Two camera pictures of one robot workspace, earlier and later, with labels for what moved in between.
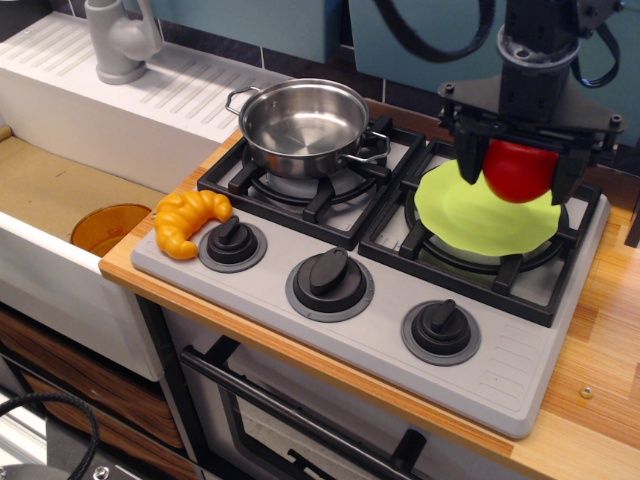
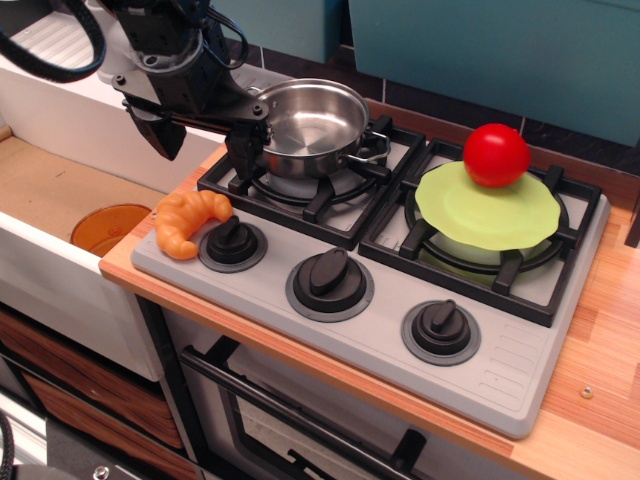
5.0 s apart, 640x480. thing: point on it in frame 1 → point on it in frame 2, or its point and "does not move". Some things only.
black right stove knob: (441, 334) does not move
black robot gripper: (533, 99) → (193, 85)
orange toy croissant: (178, 215) does not move
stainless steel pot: (301, 128) does not move
